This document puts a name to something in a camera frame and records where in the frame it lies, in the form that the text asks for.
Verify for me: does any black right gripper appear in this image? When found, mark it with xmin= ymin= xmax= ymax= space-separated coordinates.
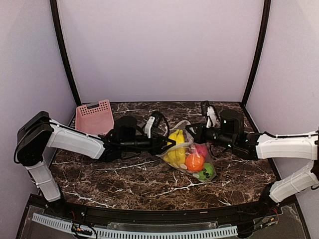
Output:
xmin=186 ymin=121 xmax=236 ymax=149

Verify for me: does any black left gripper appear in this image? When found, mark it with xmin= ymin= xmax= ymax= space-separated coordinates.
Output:
xmin=121 ymin=131 xmax=176 ymax=156

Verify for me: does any yellow fake lemon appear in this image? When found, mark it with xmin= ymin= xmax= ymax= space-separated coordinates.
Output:
xmin=164 ymin=147 xmax=187 ymax=169

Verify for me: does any clear zip top bag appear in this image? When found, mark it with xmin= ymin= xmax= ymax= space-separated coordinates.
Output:
xmin=157 ymin=120 xmax=214 ymax=183

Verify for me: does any orange fake fruit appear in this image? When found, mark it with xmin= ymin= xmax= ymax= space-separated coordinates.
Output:
xmin=185 ymin=153 xmax=205 ymax=172

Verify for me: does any yellow fake banana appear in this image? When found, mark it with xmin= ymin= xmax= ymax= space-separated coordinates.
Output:
xmin=168 ymin=129 xmax=185 ymax=145

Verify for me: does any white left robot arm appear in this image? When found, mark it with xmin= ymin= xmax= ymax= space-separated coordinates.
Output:
xmin=13 ymin=111 xmax=176 ymax=217

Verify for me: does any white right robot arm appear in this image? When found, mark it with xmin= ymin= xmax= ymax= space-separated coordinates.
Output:
xmin=186 ymin=123 xmax=319 ymax=216

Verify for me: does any pink fake fruit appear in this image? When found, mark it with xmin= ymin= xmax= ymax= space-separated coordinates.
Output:
xmin=195 ymin=144 xmax=208 ymax=158

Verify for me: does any green fake watermelon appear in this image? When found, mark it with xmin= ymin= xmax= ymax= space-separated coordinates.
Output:
xmin=198 ymin=162 xmax=216 ymax=181

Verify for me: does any pink perforated plastic basket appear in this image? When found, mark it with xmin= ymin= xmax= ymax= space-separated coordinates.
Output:
xmin=75 ymin=100 xmax=114 ymax=135

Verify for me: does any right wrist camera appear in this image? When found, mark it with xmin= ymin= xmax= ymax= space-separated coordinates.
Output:
xmin=200 ymin=101 xmax=245 ymax=140

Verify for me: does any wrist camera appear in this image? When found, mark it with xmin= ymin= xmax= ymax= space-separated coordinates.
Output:
xmin=113 ymin=111 xmax=162 ymax=140
xmin=200 ymin=101 xmax=245 ymax=140

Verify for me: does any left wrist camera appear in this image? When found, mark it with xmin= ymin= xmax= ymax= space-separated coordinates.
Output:
xmin=113 ymin=111 xmax=162 ymax=140

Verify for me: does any black front rail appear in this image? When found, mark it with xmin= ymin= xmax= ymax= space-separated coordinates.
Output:
xmin=44 ymin=196 xmax=277 ymax=229

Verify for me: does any white slotted cable duct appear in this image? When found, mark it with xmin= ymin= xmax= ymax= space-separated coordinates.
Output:
xmin=31 ymin=213 xmax=238 ymax=239

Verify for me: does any black frame post left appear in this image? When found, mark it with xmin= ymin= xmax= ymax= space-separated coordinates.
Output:
xmin=50 ymin=0 xmax=82 ymax=106

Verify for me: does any black frame post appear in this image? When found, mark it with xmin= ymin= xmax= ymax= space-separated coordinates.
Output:
xmin=241 ymin=0 xmax=271 ymax=108
xmin=50 ymin=0 xmax=82 ymax=106

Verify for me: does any black frame post right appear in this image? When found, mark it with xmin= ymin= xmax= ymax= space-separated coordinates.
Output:
xmin=241 ymin=0 xmax=271 ymax=108

